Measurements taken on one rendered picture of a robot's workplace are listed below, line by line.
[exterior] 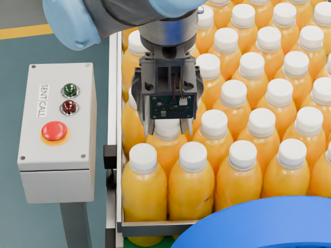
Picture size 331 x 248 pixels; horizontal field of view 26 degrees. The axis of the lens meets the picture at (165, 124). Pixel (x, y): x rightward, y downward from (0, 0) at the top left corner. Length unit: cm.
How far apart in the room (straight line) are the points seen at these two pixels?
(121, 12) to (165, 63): 19
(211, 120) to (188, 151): 7
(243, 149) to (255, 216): 24
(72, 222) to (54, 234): 99
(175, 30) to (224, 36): 34
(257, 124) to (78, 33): 40
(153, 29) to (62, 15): 15
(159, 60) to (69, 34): 15
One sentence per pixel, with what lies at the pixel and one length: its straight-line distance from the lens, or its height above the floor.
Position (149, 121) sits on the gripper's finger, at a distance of 104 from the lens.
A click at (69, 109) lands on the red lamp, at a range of 106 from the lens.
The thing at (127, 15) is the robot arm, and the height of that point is 144.
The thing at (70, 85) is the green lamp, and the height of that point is 111.
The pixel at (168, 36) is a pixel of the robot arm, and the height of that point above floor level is 131.
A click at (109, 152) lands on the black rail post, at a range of 117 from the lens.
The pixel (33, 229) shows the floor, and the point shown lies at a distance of 228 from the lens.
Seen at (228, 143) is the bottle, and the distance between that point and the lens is 108.
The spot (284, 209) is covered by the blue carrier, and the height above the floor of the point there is 123.
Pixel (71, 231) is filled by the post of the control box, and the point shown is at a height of 80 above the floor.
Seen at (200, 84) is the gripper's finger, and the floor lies 118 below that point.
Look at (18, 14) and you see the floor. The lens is 301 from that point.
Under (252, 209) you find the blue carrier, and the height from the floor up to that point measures 123.
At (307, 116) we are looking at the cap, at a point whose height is 110.
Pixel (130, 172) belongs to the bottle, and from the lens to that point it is 103.
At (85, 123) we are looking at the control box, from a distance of 105.
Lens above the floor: 188
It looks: 48 degrees down
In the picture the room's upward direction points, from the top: straight up
